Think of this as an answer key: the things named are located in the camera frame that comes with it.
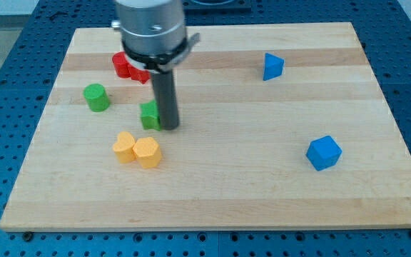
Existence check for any yellow hexagon block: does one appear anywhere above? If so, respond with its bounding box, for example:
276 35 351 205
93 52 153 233
133 137 162 168

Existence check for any yellow heart block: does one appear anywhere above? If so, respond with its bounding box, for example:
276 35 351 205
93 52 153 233
112 131 136 163

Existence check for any green cylinder block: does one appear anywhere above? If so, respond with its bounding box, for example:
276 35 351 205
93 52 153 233
83 84 110 112

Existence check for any blue triangle block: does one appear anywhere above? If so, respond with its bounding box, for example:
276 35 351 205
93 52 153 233
263 53 285 81

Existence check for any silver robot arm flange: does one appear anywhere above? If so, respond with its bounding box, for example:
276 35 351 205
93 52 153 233
112 0 201 74

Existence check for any wooden board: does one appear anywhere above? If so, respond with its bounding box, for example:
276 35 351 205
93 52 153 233
0 22 411 232

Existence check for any dark grey pointer rod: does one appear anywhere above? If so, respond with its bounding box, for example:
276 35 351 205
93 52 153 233
151 70 180 131

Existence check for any green star block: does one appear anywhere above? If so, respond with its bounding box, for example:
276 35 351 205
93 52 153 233
140 100 161 131

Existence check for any red star block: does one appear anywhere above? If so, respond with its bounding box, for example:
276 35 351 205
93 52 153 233
127 64 150 84

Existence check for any red cylinder block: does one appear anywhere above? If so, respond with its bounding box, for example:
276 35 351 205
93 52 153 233
111 51 131 79

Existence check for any blue cube block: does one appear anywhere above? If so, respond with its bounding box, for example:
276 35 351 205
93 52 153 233
306 136 343 171

